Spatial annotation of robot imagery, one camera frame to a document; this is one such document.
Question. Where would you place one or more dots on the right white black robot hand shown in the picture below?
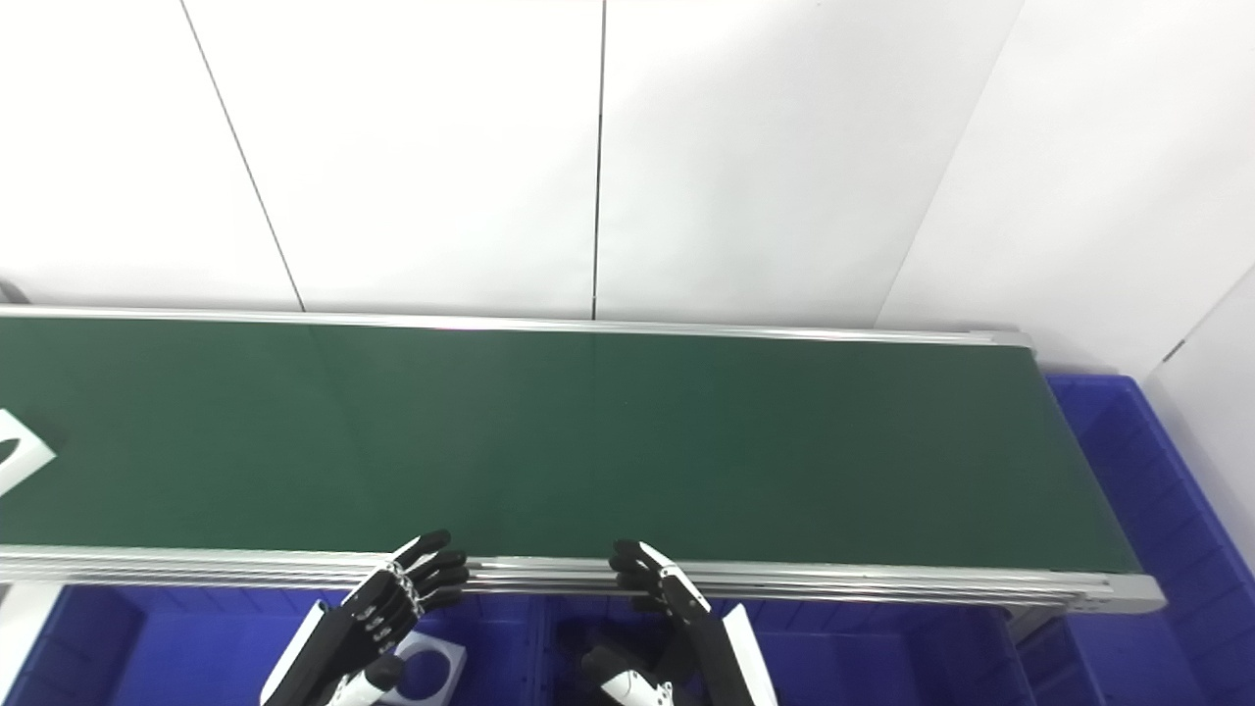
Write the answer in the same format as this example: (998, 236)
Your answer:
(691, 637)

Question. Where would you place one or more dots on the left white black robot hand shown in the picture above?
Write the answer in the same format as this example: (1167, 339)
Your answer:
(363, 613)

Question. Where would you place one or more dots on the white square part with hole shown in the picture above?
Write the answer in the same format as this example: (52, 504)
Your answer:
(37, 453)
(451, 647)

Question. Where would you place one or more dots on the green conveyor belt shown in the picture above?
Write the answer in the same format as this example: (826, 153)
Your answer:
(588, 441)
(784, 583)

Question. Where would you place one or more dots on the large blue plastic bin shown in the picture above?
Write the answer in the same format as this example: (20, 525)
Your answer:
(882, 657)
(147, 647)
(1157, 510)

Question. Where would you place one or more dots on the white table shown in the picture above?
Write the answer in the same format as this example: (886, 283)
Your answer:
(25, 618)

